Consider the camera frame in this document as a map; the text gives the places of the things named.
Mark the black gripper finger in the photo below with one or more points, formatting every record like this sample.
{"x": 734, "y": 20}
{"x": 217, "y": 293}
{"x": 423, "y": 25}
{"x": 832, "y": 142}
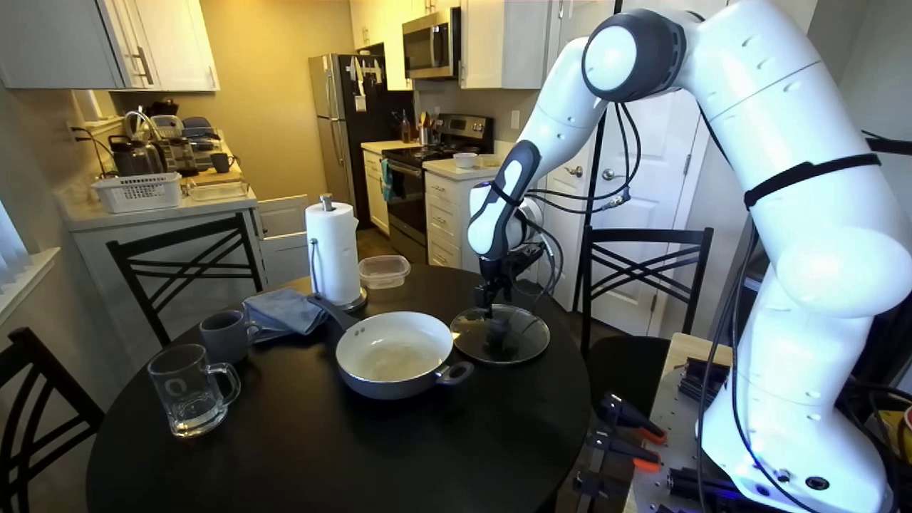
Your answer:
{"x": 497, "y": 334}

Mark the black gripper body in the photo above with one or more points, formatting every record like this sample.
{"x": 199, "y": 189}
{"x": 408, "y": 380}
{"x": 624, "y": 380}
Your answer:
{"x": 503, "y": 267}

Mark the glass pot lid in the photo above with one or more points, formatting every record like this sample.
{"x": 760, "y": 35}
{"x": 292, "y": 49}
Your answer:
{"x": 527, "y": 334}

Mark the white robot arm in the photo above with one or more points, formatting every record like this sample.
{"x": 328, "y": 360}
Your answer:
{"x": 819, "y": 200}

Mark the white grey cooking pot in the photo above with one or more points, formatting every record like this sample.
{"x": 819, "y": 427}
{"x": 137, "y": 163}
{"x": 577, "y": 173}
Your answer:
{"x": 398, "y": 357}

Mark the clear plastic food container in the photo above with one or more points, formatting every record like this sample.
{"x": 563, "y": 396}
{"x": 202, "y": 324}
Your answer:
{"x": 382, "y": 270}

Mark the black round table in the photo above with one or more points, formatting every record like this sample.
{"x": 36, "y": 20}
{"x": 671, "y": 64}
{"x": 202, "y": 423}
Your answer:
{"x": 298, "y": 440}

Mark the white door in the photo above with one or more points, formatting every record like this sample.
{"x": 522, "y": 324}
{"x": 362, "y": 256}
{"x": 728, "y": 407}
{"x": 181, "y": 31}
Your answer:
{"x": 640, "y": 172}

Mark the black kitchen stove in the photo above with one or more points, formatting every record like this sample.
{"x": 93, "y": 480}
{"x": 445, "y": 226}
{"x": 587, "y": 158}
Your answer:
{"x": 406, "y": 172}

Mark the black chair right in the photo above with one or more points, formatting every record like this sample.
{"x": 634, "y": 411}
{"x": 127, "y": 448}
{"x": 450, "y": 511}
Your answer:
{"x": 627, "y": 275}

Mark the black chair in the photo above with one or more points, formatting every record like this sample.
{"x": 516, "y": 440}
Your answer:
{"x": 158, "y": 267}
{"x": 627, "y": 275}
{"x": 48, "y": 416}

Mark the paper towel roll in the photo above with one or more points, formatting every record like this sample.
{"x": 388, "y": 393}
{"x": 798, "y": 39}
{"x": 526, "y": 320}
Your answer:
{"x": 332, "y": 252}

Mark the blue folded cloth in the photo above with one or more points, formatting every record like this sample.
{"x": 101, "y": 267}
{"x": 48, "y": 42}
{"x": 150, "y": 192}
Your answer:
{"x": 281, "y": 313}

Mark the stainless steel microwave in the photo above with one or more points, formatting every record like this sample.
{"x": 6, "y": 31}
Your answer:
{"x": 432, "y": 42}

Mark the black refrigerator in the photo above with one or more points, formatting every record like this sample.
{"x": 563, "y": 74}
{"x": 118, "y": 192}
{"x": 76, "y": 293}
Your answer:
{"x": 355, "y": 105}

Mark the grey ceramic mug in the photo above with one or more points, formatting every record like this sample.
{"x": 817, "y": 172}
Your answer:
{"x": 225, "y": 336}

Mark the clear glass mug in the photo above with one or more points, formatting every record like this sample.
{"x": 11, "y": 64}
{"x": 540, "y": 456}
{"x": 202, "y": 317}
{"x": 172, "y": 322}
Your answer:
{"x": 191, "y": 387}

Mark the white plastic basket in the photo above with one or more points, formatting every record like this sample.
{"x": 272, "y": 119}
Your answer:
{"x": 141, "y": 192}

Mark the black chair back left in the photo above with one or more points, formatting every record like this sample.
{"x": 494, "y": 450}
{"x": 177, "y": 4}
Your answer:
{"x": 158, "y": 267}

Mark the white upper cabinet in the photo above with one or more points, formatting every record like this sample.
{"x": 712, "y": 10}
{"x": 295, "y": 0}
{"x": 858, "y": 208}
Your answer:
{"x": 105, "y": 42}

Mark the black chair front left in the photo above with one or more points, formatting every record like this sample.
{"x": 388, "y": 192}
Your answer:
{"x": 48, "y": 416}

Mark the orange handled clamp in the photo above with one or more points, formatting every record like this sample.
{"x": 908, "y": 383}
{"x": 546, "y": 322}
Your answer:
{"x": 617, "y": 411}

